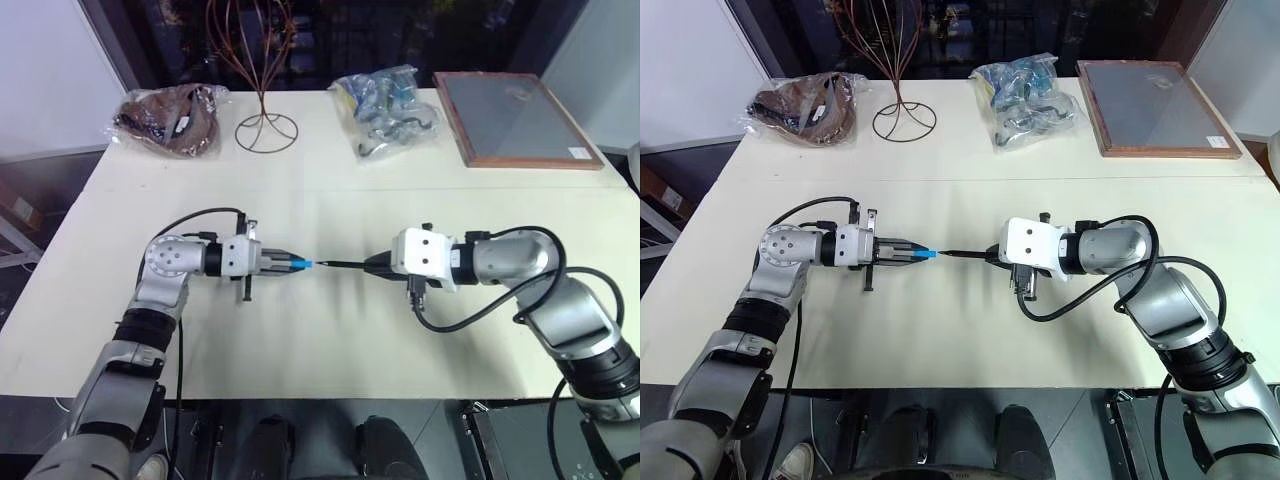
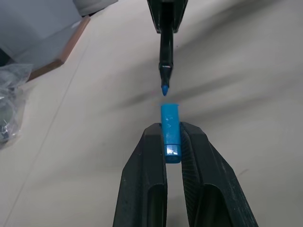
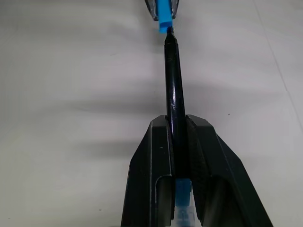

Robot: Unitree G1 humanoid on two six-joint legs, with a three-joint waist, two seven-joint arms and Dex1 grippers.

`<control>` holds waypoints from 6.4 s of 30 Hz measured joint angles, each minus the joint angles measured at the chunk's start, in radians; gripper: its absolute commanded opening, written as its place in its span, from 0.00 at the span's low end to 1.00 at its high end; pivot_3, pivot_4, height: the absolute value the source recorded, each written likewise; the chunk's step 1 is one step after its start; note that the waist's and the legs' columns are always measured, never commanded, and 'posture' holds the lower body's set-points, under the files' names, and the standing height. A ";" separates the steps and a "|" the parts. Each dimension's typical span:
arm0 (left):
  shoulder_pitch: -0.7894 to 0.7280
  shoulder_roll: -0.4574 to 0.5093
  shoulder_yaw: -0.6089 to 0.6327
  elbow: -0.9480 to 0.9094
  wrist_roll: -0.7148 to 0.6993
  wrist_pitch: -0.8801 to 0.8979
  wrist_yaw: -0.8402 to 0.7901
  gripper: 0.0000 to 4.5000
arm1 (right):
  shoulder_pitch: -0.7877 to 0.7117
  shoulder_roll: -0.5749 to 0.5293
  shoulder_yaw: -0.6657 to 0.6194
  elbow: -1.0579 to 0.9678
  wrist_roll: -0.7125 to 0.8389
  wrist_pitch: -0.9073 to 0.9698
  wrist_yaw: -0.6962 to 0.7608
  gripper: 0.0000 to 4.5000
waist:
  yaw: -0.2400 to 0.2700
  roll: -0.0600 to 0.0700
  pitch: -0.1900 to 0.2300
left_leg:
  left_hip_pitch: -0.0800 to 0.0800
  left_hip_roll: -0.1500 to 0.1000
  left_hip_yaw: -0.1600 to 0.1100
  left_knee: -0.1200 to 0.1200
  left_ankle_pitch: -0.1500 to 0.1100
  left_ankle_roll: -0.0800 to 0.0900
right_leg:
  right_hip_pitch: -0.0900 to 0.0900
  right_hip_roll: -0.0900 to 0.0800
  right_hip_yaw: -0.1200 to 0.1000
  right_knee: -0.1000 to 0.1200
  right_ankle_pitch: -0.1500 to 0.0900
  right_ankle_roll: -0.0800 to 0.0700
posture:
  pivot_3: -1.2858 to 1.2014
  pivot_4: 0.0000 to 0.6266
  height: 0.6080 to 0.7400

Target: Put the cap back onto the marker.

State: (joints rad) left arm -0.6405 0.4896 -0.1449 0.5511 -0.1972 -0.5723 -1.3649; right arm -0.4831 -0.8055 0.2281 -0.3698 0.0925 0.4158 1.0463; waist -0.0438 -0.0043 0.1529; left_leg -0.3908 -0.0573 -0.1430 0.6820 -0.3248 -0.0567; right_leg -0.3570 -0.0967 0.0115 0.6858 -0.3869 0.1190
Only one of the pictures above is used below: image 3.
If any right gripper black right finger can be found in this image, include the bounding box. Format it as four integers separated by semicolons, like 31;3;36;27
186;114;276;227

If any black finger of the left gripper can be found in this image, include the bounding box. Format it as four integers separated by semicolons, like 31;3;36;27
170;0;182;19
144;0;160;22

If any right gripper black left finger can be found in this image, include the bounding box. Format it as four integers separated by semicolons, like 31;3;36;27
120;114;178;227

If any blue marker cap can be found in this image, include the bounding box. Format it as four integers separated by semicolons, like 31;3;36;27
158;0;174;34

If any black marker pen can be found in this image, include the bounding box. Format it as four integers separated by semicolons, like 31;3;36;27
163;28;199;227

